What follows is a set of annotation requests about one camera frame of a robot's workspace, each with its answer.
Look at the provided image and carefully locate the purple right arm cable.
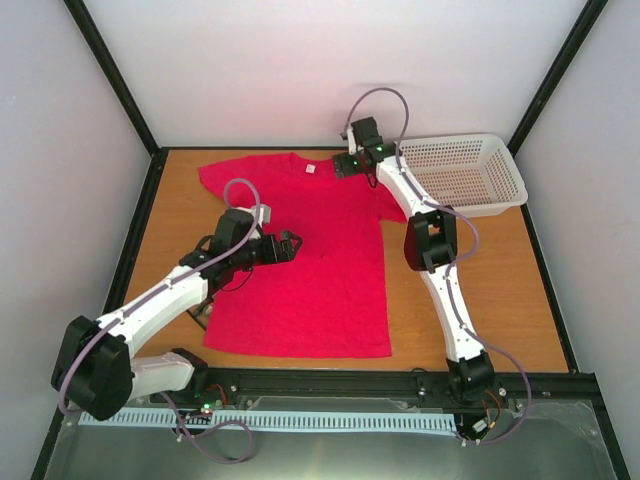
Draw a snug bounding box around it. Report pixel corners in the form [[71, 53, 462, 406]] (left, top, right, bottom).
[[344, 87, 532, 447]]

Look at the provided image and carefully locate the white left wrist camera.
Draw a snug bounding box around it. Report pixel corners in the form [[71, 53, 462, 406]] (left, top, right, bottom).
[[237, 204, 271, 239]]

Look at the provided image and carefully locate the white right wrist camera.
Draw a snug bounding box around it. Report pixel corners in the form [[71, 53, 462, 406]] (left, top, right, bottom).
[[340, 126, 357, 155]]

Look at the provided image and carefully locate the black aluminium frame rail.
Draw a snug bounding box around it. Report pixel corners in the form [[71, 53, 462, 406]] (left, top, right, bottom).
[[64, 365, 601, 416]]

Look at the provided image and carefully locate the brooch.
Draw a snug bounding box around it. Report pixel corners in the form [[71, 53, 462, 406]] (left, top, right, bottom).
[[187, 304, 212, 331]]

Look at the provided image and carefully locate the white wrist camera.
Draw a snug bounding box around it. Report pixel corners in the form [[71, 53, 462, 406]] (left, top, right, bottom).
[[340, 126, 357, 155], [237, 204, 271, 239]]

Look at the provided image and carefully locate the light blue cable duct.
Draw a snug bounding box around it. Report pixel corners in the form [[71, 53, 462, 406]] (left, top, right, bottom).
[[78, 407, 456, 436]]

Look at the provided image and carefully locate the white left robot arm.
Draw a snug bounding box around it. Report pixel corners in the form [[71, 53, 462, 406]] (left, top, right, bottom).
[[51, 206, 303, 420]]

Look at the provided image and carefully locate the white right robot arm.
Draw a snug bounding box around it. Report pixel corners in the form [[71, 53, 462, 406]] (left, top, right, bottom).
[[333, 117, 495, 405]]

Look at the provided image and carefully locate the white perforated plastic basket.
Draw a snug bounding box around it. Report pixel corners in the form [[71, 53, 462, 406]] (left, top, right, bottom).
[[401, 134, 528, 218]]

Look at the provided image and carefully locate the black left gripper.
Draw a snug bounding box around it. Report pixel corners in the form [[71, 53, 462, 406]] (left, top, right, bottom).
[[232, 230, 302, 270]]

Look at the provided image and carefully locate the red t-shirt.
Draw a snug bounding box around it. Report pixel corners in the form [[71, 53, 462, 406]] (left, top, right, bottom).
[[199, 153, 405, 358]]

